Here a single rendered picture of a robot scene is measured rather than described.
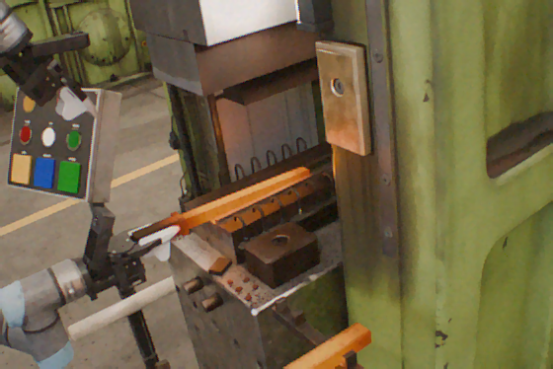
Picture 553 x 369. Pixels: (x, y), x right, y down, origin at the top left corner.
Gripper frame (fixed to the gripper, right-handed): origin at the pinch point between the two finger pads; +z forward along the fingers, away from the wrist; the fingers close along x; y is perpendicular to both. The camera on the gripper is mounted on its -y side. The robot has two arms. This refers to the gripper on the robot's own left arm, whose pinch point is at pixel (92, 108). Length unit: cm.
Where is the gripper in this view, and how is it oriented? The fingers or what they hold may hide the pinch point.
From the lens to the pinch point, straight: 119.9
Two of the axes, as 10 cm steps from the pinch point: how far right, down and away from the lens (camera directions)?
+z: 5.0, 6.1, 6.2
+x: 5.7, 3.0, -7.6
